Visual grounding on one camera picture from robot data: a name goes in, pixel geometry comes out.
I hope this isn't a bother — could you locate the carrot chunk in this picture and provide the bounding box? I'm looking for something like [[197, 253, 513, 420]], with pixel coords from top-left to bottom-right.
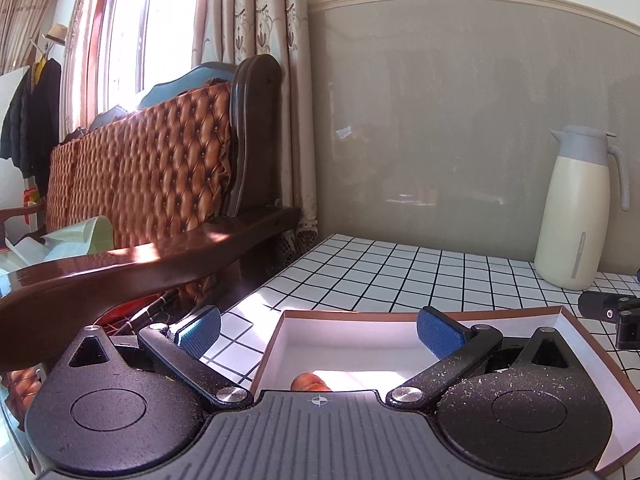
[[291, 373, 331, 392]]

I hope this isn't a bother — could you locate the cream thermos jug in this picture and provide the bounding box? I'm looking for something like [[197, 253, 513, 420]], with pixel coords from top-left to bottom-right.
[[534, 125, 630, 290]]

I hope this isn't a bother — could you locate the red bag under armrest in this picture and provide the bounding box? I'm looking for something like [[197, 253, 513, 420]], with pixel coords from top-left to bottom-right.
[[94, 295, 166, 336]]

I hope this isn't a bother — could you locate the brown shallow cardboard box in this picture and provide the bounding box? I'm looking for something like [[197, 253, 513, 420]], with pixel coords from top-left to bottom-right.
[[250, 306, 639, 479]]

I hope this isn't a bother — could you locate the checkered white tablecloth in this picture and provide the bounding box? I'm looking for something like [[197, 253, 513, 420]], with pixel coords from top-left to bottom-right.
[[196, 232, 640, 480]]

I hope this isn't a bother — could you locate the green white paper bag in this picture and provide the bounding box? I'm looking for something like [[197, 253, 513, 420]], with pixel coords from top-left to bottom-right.
[[6, 216, 114, 266]]

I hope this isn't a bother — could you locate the wooden leather sofa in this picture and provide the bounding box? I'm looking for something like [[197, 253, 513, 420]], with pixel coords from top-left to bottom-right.
[[1, 54, 300, 420]]

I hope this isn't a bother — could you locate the black coat on rack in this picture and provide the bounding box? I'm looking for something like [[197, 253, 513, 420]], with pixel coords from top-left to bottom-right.
[[1, 58, 62, 196]]

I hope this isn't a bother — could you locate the straw hat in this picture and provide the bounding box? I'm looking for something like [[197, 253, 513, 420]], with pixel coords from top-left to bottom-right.
[[43, 23, 67, 47]]

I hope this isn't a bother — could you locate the beige floral curtain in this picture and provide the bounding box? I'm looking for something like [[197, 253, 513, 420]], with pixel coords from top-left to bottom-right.
[[192, 0, 321, 261]]

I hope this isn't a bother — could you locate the window with red frame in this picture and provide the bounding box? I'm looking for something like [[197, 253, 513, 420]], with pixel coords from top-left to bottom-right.
[[55, 0, 206, 133]]

